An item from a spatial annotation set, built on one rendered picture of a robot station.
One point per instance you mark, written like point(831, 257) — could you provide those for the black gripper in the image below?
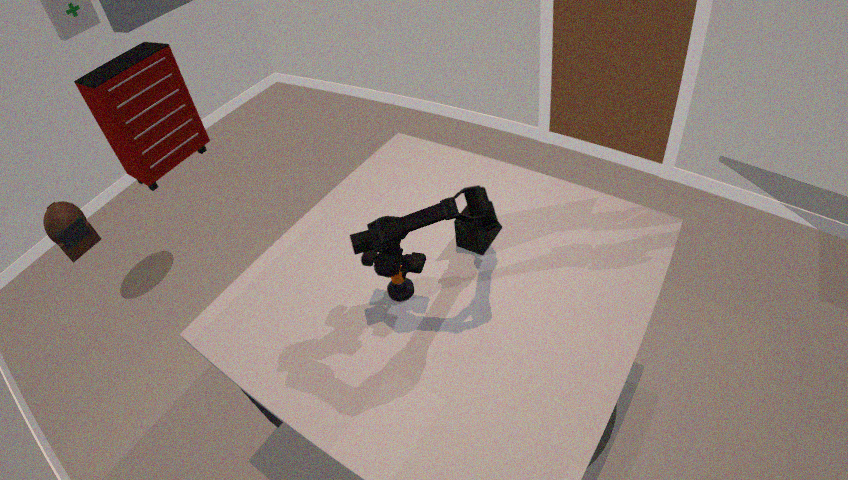
point(413, 263)

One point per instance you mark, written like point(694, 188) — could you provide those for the dark grey round pedestal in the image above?
point(401, 292)

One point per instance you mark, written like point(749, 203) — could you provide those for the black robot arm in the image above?
point(385, 232)

